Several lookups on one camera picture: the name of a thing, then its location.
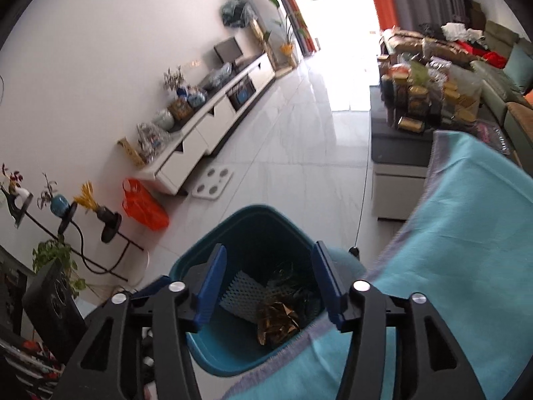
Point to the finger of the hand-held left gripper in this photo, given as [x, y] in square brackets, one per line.
[150, 286]

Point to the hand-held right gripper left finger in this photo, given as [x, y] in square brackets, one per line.
[212, 287]

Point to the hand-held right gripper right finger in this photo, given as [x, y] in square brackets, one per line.
[329, 283]

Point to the green leafy wrapper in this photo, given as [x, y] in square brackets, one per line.
[300, 291]

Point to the white foam net sleeve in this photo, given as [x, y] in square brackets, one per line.
[243, 296]

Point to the gold foil wrapper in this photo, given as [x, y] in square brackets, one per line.
[277, 321]

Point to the teal plastic bin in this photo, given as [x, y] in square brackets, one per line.
[250, 229]

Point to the black metal plant stand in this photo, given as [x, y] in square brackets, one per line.
[83, 254]

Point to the orange plastic bag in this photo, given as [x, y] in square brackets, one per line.
[145, 208]

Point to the black vase yellow flowers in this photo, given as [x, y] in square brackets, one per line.
[106, 221]

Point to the green trailing plant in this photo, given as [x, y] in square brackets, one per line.
[54, 254]

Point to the black speaker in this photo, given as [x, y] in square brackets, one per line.
[50, 304]

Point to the white bathroom scale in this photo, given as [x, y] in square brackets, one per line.
[212, 183]

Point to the blue plant pot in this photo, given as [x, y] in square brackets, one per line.
[59, 204]

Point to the yellow box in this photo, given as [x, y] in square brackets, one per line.
[131, 153]

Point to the printed teal tablecloth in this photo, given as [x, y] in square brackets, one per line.
[458, 237]

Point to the clear plastic toy bag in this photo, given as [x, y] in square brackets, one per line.
[152, 141]

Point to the black top coffee table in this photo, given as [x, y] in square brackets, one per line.
[399, 154]

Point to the white vase red flowers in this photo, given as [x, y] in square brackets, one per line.
[18, 193]

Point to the white TV stand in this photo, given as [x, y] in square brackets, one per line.
[216, 121]

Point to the dried flower vase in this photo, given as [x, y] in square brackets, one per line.
[174, 79]

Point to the group of snack jars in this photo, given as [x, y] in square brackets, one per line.
[420, 91]

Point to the black monitor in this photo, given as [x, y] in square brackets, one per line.
[228, 50]

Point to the tall leafy potted plant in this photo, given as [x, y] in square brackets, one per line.
[285, 37]

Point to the green sofa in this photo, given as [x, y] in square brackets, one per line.
[495, 79]

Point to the black bag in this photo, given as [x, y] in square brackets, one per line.
[431, 30]

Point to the bag covered standing fan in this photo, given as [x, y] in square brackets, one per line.
[237, 13]

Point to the narrow striped curtain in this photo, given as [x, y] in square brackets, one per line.
[295, 8]

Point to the red cloth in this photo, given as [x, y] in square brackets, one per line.
[487, 54]

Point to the white clothes pile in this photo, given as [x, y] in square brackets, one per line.
[458, 31]

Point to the grey-blue pillow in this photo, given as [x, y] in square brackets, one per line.
[520, 66]

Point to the brown cardboard boxes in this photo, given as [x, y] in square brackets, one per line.
[474, 14]

